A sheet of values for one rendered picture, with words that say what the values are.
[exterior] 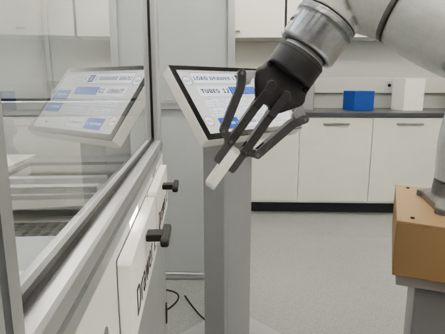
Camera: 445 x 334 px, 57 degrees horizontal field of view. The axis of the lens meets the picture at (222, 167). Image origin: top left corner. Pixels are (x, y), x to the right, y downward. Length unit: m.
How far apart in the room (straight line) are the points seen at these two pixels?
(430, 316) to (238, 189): 0.85
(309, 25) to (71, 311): 0.45
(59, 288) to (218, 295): 1.43
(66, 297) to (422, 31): 0.48
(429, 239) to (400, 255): 0.06
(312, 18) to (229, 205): 1.09
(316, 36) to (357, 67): 3.83
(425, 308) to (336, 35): 0.65
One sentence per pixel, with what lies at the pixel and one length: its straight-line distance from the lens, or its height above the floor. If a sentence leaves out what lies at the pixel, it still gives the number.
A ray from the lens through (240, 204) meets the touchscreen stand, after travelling 1.63.
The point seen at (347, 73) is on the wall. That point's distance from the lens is 4.38.
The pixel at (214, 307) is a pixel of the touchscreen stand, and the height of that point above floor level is 0.24.
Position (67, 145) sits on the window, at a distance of 0.39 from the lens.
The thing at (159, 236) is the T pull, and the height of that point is 0.91.
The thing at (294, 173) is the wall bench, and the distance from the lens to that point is 3.65.
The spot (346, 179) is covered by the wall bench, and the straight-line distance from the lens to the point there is 3.75.
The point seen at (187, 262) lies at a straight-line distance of 2.50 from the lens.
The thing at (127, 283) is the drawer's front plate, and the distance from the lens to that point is 0.52.
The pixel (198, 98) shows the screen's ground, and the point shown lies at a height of 1.09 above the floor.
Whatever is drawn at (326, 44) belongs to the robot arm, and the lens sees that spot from 0.59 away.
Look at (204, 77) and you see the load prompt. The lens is 1.51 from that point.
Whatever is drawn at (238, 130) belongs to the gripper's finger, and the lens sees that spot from 0.60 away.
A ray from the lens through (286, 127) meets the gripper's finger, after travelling 0.61.
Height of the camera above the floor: 1.13
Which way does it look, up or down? 11 degrees down
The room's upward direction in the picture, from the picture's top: straight up
